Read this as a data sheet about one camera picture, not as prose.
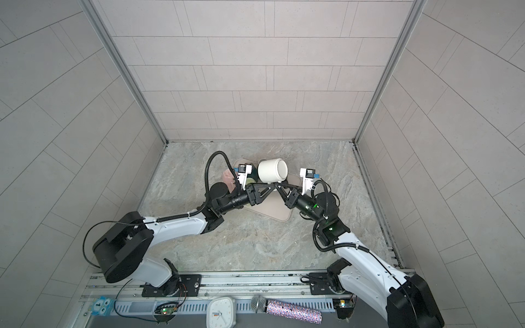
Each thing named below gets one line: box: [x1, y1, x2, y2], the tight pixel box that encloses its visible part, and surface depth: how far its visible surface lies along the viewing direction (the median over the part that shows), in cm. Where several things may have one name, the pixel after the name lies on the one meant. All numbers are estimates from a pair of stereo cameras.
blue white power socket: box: [91, 295, 115, 317], surface depth 67 cm
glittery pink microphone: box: [250, 295, 323, 325], surface depth 65 cm
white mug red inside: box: [257, 157, 289, 184], surface depth 70 cm
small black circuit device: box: [332, 297, 357, 320], surface depth 70 cm
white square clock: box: [206, 296, 237, 328], surface depth 64 cm
